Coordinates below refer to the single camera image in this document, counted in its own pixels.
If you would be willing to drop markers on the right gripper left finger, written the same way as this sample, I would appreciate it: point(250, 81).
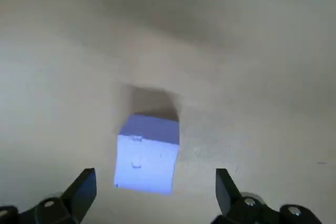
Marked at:
point(76, 195)

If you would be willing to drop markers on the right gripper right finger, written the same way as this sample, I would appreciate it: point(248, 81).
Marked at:
point(231, 203)

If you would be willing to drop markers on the purple foam square block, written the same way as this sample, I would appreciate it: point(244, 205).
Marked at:
point(147, 161)

